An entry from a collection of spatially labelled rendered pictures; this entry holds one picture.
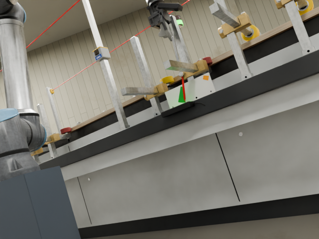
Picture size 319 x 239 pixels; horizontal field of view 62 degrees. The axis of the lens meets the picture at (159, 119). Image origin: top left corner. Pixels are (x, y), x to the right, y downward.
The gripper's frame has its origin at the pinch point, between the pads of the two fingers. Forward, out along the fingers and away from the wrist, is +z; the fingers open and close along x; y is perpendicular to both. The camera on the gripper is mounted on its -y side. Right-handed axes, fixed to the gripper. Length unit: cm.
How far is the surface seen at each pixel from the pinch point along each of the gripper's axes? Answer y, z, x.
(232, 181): 6, 79, -27
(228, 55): -15.6, 13.5, -24.6
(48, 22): 321, -229, -206
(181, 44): -1.0, 3.0, -5.9
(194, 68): -5.1, 17.9, -1.3
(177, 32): -0.8, -3.4, -5.9
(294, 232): -21, 101, -11
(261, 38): -33.1, 13.0, -24.5
